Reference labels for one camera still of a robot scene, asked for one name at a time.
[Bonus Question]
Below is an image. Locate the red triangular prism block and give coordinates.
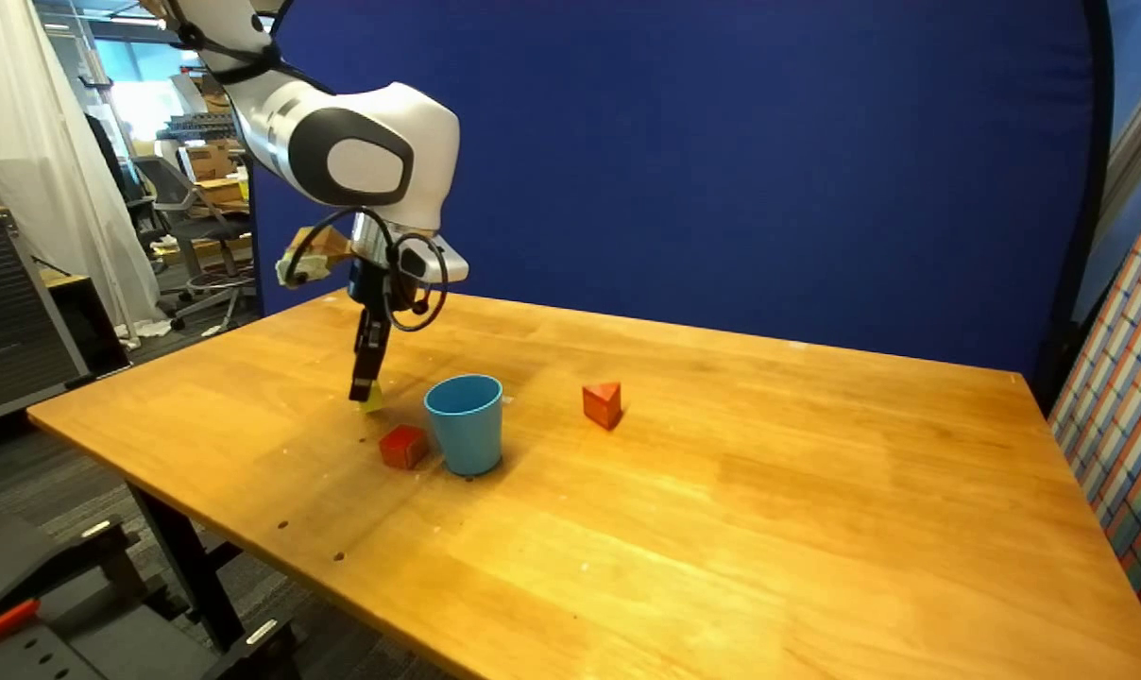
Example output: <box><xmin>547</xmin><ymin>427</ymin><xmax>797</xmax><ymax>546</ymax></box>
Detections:
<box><xmin>579</xmin><ymin>378</ymin><xmax>627</xmax><ymax>433</ymax></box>

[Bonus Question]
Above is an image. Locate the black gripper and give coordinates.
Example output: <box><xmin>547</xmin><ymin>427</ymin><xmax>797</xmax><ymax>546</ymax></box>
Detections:
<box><xmin>348</xmin><ymin>253</ymin><xmax>418</xmax><ymax>408</ymax></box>

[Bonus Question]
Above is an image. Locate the red cube block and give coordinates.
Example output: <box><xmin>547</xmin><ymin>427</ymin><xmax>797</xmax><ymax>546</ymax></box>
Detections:
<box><xmin>379</xmin><ymin>424</ymin><xmax>432</xmax><ymax>473</ymax></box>

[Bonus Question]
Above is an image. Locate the black equipment cabinet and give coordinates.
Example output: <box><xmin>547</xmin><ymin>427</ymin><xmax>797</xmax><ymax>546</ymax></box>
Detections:
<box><xmin>0</xmin><ymin>202</ymin><xmax>133</xmax><ymax>432</ymax></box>

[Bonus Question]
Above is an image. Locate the blue fabric backdrop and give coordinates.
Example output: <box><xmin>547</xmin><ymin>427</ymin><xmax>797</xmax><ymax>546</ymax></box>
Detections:
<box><xmin>243</xmin><ymin>0</ymin><xmax>1118</xmax><ymax>408</ymax></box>

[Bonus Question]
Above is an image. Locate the blue plastic cup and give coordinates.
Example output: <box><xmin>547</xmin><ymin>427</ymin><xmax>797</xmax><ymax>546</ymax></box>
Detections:
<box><xmin>418</xmin><ymin>371</ymin><xmax>511</xmax><ymax>478</ymax></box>

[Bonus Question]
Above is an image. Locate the black table leg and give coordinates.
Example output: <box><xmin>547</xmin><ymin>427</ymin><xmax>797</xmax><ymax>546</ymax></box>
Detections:
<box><xmin>126</xmin><ymin>478</ymin><xmax>297</xmax><ymax>680</ymax></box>

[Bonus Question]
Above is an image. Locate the black floor base frame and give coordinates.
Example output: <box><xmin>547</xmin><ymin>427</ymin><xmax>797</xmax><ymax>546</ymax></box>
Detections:
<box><xmin>0</xmin><ymin>510</ymin><xmax>223</xmax><ymax>680</ymax></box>

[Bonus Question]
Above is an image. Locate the black office chair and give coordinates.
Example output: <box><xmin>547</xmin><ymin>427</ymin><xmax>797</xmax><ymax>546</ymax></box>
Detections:
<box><xmin>133</xmin><ymin>152</ymin><xmax>259</xmax><ymax>332</ymax></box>

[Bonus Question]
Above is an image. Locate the red handled tool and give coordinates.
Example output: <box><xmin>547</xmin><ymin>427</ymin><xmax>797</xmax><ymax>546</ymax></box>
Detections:
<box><xmin>0</xmin><ymin>593</ymin><xmax>45</xmax><ymax>648</ymax></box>

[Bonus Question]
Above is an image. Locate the black looped cable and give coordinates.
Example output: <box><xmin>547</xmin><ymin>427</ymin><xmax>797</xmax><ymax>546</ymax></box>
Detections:
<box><xmin>387</xmin><ymin>225</ymin><xmax>457</xmax><ymax>336</ymax></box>

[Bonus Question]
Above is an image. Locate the white curtain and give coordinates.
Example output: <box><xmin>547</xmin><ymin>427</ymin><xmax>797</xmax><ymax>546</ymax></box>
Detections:
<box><xmin>0</xmin><ymin>0</ymin><xmax>174</xmax><ymax>350</ymax></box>

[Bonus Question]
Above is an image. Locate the colourful patterned panel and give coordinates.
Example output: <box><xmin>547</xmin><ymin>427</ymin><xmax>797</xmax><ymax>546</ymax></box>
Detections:
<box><xmin>1045</xmin><ymin>166</ymin><xmax>1141</xmax><ymax>671</ymax></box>

